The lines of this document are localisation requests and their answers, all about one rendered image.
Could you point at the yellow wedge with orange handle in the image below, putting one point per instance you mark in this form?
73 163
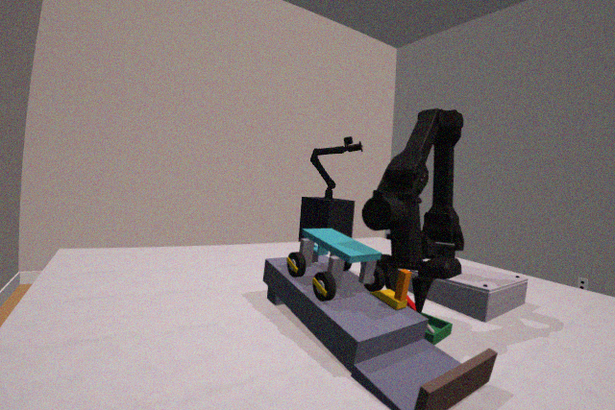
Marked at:
397 299

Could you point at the red-headed pin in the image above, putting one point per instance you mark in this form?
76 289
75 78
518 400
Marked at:
412 306

